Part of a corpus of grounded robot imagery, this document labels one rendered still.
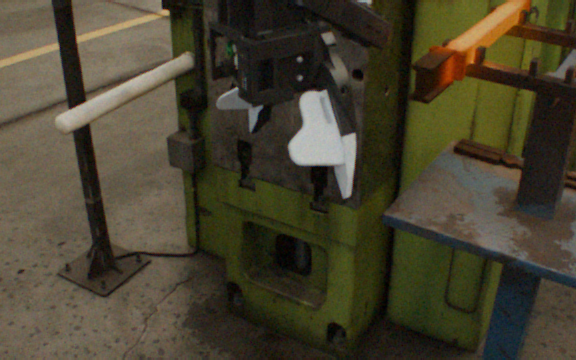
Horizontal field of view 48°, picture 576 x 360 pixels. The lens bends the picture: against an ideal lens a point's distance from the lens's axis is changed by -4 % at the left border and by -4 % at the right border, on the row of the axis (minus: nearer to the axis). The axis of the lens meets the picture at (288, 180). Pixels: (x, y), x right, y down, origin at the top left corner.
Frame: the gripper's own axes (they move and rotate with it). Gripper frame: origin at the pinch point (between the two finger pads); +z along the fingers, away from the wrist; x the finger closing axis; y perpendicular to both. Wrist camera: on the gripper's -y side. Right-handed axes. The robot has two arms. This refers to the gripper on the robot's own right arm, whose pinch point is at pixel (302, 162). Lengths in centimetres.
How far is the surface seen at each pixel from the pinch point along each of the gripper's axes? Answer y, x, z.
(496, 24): -45.1, -15.7, -1.6
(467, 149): -52, -24, 24
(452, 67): -29.2, -9.0, -0.4
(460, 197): -41, -14, 26
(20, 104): -21, -256, 93
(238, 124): -34, -72, 34
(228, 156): -33, -75, 43
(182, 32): -39, -109, 24
